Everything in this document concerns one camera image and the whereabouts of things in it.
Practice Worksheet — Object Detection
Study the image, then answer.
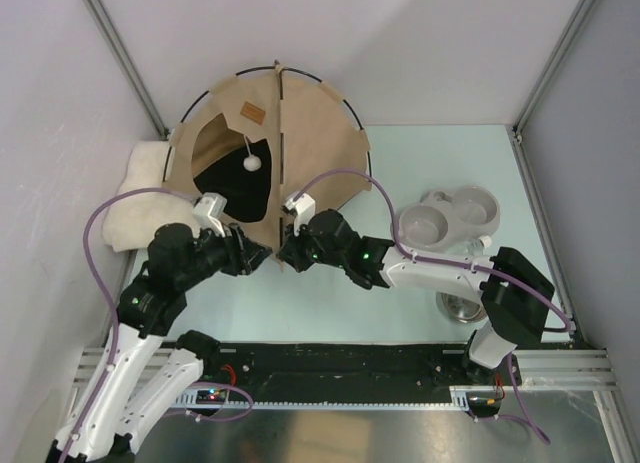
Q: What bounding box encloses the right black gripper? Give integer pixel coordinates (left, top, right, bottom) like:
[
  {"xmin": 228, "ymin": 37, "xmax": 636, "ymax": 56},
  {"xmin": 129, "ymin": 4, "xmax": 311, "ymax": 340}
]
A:
[{"xmin": 279, "ymin": 216, "xmax": 347, "ymax": 272}]

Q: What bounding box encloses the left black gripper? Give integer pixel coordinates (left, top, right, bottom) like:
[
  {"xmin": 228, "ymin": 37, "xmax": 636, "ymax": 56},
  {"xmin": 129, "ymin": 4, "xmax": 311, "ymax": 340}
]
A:
[{"xmin": 177, "ymin": 219, "xmax": 272, "ymax": 290}]

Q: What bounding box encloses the beige pet tent fabric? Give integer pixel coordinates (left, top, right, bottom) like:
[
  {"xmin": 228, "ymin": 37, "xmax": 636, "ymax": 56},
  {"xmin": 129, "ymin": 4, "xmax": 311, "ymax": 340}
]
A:
[{"xmin": 162, "ymin": 62, "xmax": 372, "ymax": 251}]

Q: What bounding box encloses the black tent pole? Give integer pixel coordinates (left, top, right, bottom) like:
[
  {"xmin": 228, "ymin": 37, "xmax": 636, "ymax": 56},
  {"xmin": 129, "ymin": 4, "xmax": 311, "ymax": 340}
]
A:
[
  {"xmin": 163, "ymin": 64, "xmax": 371, "ymax": 193},
  {"xmin": 274, "ymin": 59, "xmax": 285, "ymax": 248}
]

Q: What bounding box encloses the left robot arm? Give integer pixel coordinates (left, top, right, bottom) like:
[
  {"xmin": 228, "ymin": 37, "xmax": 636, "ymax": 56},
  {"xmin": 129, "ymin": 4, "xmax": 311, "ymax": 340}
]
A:
[{"xmin": 47, "ymin": 223, "xmax": 272, "ymax": 462}]

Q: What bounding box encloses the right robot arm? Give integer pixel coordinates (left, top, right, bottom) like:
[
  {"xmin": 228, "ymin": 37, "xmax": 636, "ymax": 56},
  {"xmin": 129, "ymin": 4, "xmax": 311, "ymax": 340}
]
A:
[{"xmin": 278, "ymin": 210, "xmax": 554, "ymax": 384}]

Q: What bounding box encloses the grey double pet feeder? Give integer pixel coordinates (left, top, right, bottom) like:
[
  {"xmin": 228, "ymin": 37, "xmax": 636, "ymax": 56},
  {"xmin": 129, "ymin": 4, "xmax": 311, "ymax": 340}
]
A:
[{"xmin": 396, "ymin": 186, "xmax": 501, "ymax": 255}]

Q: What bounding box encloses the stainless steel pet bowl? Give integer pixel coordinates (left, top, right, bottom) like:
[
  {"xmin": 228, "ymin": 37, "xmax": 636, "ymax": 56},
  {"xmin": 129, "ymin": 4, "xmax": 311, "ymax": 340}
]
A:
[{"xmin": 436, "ymin": 293, "xmax": 487, "ymax": 324}]

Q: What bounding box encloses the white pompom toy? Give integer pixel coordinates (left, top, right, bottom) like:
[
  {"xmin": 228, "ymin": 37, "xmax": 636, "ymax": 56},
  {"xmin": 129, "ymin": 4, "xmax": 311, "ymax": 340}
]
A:
[{"xmin": 243, "ymin": 155, "xmax": 262, "ymax": 172}]

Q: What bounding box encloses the white fluffy cushion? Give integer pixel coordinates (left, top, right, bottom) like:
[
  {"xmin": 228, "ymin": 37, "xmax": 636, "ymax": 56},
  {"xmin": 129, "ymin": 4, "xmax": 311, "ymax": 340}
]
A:
[{"xmin": 102, "ymin": 141, "xmax": 200, "ymax": 252}]

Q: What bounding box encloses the clear plastic water bottle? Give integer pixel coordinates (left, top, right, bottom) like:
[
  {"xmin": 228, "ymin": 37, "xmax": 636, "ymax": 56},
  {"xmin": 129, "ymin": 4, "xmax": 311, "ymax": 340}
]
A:
[{"xmin": 458, "ymin": 235, "xmax": 492, "ymax": 259}]

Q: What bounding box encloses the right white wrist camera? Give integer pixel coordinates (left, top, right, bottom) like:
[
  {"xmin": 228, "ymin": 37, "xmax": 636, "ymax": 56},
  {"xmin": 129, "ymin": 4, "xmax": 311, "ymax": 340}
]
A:
[{"xmin": 283, "ymin": 192, "xmax": 316, "ymax": 236}]

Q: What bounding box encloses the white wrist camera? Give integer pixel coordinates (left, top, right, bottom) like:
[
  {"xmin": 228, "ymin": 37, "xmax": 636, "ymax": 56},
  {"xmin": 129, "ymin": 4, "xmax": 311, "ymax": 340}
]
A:
[
  {"xmin": 283, "ymin": 192, "xmax": 316, "ymax": 236},
  {"xmin": 192, "ymin": 193, "xmax": 227, "ymax": 237}
]

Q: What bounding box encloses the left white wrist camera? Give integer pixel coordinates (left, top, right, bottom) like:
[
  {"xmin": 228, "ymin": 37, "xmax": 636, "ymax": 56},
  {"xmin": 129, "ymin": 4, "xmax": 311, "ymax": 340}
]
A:
[{"xmin": 192, "ymin": 193, "xmax": 227, "ymax": 237}]

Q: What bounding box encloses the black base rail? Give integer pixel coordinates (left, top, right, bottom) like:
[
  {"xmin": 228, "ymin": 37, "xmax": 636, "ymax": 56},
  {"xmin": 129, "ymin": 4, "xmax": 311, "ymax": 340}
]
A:
[{"xmin": 199, "ymin": 343, "xmax": 522, "ymax": 396}]

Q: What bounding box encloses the white slotted cable duct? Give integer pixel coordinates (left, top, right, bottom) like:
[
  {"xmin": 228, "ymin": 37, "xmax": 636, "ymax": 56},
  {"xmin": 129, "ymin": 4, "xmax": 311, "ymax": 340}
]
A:
[{"xmin": 170, "ymin": 385, "xmax": 502, "ymax": 413}]

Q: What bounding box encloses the right aluminium frame post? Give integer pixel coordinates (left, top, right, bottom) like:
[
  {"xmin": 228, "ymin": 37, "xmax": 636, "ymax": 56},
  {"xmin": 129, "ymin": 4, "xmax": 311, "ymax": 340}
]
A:
[{"xmin": 512, "ymin": 0, "xmax": 609, "ymax": 144}]

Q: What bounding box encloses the aluminium frame post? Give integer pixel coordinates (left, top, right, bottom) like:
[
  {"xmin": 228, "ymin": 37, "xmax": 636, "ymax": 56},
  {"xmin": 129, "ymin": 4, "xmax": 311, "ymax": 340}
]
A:
[
  {"xmin": 82, "ymin": 0, "xmax": 169, "ymax": 140},
  {"xmin": 512, "ymin": 0, "xmax": 609, "ymax": 144}
]

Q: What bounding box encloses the left aluminium frame post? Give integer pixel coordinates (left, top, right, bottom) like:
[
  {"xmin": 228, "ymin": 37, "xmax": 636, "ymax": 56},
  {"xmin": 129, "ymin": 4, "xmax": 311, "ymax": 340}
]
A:
[{"xmin": 82, "ymin": 0, "xmax": 169, "ymax": 140}]

